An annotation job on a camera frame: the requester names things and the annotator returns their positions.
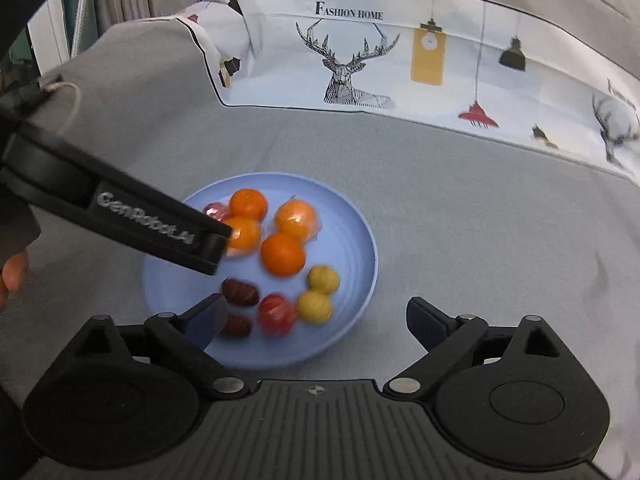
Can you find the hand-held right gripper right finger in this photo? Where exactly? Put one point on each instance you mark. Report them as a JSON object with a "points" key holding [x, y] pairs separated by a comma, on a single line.
{"points": [[427, 320]]}

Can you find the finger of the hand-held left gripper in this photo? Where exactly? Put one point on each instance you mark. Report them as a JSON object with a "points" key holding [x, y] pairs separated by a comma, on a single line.
{"points": [[212, 245]]}

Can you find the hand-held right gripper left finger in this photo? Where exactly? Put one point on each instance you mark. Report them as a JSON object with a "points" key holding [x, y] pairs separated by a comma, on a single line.
{"points": [[207, 320]]}

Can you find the red jujube date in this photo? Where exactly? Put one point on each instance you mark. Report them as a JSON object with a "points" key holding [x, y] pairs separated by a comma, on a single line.
{"points": [[237, 326], [241, 291]]}

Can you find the small orange tangerine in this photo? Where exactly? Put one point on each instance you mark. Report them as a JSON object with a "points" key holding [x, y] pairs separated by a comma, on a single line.
{"points": [[248, 204], [246, 236], [282, 255]]}

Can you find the small red fruit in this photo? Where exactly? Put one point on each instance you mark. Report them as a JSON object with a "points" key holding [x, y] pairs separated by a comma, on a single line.
{"points": [[216, 210]]}

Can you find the large red fruit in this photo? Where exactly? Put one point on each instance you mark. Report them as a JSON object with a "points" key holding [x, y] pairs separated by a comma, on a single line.
{"points": [[276, 314]]}

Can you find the blue round plate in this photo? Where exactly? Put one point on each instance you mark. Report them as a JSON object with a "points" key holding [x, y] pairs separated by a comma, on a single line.
{"points": [[345, 240]]}

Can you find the person's left hand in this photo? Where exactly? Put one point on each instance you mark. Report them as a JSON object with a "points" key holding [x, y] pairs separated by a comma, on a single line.
{"points": [[12, 275]]}

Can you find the plastic-wrapped orange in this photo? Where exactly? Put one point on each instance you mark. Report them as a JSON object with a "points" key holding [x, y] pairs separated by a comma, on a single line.
{"points": [[296, 219]]}

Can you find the small yellow fruit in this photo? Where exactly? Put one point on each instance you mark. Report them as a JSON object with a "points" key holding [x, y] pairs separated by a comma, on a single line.
{"points": [[323, 279], [314, 306]]}

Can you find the grey bed sheet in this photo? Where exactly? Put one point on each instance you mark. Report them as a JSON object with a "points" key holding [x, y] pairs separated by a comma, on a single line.
{"points": [[450, 210]]}

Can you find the deer printed blanket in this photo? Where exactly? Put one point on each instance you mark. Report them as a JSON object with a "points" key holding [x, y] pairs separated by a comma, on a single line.
{"points": [[450, 45]]}

